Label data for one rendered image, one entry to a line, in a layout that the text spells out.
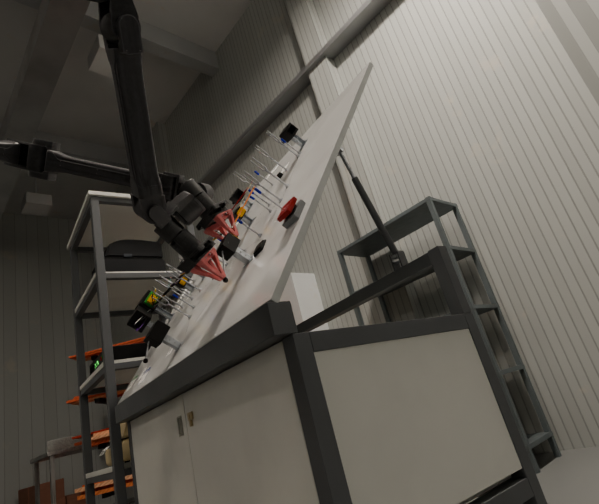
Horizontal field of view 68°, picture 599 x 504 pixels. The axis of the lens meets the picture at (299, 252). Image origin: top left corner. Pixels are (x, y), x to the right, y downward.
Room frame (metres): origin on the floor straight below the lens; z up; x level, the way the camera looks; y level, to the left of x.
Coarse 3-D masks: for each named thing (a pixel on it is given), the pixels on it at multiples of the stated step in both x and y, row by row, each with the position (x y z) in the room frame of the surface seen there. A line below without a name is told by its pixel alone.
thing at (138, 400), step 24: (264, 312) 0.81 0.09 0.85; (288, 312) 0.83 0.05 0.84; (240, 336) 0.90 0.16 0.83; (264, 336) 0.83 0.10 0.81; (192, 360) 1.10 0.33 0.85; (216, 360) 1.00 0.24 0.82; (240, 360) 0.99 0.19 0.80; (168, 384) 1.24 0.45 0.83; (192, 384) 1.17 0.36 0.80; (120, 408) 1.65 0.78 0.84; (144, 408) 1.44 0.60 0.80
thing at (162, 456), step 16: (176, 400) 1.32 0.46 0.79; (144, 416) 1.57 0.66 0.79; (160, 416) 1.44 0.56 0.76; (176, 416) 1.33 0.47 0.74; (144, 432) 1.58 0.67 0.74; (160, 432) 1.46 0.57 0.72; (176, 432) 1.35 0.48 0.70; (144, 448) 1.60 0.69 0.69; (160, 448) 1.47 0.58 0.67; (176, 448) 1.36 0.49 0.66; (144, 464) 1.61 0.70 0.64; (160, 464) 1.48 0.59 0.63; (176, 464) 1.38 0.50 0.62; (192, 464) 1.29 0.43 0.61; (144, 480) 1.63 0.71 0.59; (160, 480) 1.50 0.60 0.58; (176, 480) 1.39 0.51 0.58; (192, 480) 1.29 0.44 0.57; (144, 496) 1.64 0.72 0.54; (160, 496) 1.51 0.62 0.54; (176, 496) 1.40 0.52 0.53; (192, 496) 1.31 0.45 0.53
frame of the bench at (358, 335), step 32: (416, 320) 1.06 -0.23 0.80; (448, 320) 1.14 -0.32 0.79; (288, 352) 0.85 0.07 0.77; (480, 352) 1.19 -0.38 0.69; (320, 384) 0.85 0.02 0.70; (320, 416) 0.84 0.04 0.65; (512, 416) 1.21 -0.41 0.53; (320, 448) 0.83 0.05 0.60; (320, 480) 0.84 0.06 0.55; (512, 480) 1.19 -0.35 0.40
